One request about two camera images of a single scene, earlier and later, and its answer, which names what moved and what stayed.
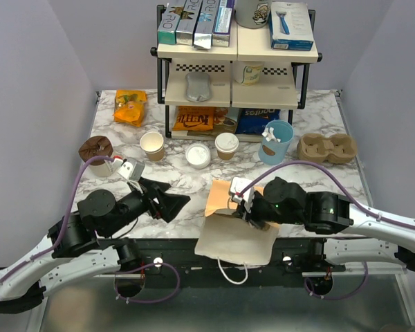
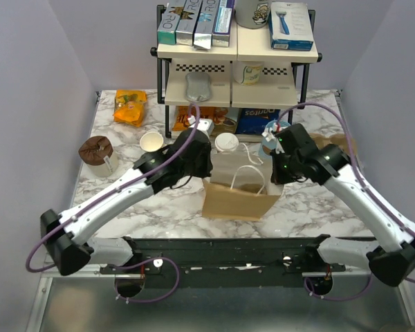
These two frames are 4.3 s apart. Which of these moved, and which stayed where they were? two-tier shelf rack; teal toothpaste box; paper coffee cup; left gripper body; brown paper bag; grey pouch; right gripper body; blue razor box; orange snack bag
Moved: left gripper body; brown paper bag; right gripper body
Stayed: grey pouch; paper coffee cup; blue razor box; teal toothpaste box; orange snack bag; two-tier shelf rack
